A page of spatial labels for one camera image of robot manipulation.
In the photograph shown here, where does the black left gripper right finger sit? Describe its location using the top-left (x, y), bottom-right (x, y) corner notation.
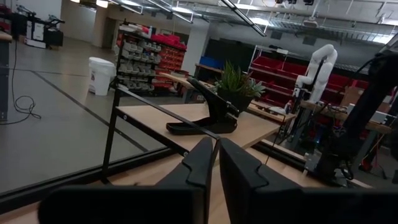
top-left (219, 138), bottom-right (398, 224)

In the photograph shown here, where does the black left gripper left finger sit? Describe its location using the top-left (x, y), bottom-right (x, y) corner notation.
top-left (39, 136), bottom-right (215, 224)

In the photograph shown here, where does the wooden shelf riser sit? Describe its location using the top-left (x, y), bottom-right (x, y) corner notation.
top-left (101, 83), bottom-right (281, 185)

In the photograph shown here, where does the wooden workbench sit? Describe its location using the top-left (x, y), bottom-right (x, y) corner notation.
top-left (157, 72), bottom-right (297, 124)
top-left (299, 98), bottom-right (393, 135)

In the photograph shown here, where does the black stapler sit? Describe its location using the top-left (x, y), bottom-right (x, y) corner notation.
top-left (165, 77), bottom-right (241, 136)

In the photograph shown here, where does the potted succulent plant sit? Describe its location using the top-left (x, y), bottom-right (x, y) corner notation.
top-left (213, 60), bottom-right (266, 113)

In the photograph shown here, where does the white bucket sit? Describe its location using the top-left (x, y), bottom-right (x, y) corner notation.
top-left (88, 57), bottom-right (117, 96)

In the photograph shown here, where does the red bin shelving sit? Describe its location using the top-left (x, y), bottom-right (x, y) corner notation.
top-left (248, 45), bottom-right (371, 107)

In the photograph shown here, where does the storage rack with bins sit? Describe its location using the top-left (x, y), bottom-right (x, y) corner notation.
top-left (113, 21), bottom-right (188, 93)

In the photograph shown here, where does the blue bin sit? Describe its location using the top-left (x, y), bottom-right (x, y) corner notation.
top-left (198, 55), bottom-right (225, 70)

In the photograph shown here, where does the ceiling light bar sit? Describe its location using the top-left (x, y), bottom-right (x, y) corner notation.
top-left (220, 0), bottom-right (268, 38)

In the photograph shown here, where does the black equipment cart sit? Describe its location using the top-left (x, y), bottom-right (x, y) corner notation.
top-left (11, 4), bottom-right (66, 51)

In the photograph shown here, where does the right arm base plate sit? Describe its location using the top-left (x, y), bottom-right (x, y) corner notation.
top-left (303, 151), bottom-right (354, 188)

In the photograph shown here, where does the looped black floor cable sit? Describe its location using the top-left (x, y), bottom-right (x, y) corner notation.
top-left (0, 39), bottom-right (42, 126)

